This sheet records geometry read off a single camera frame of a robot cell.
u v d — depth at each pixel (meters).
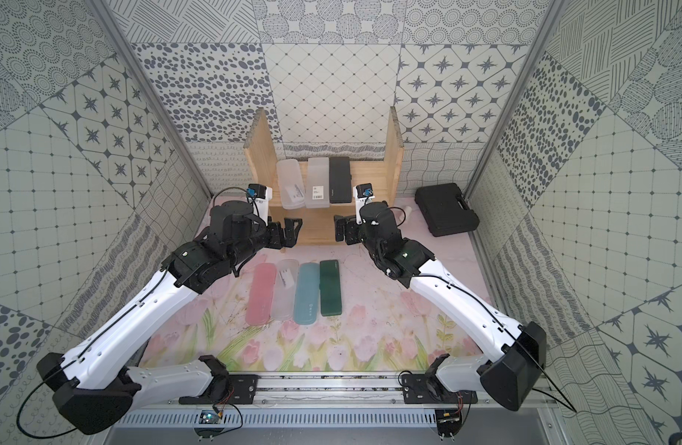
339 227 0.65
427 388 0.66
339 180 0.86
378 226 0.51
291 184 0.84
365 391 0.76
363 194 0.60
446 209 1.12
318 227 0.69
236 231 0.48
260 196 0.58
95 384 0.39
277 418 0.70
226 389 0.67
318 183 0.84
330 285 0.93
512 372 0.37
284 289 0.93
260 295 0.90
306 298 0.90
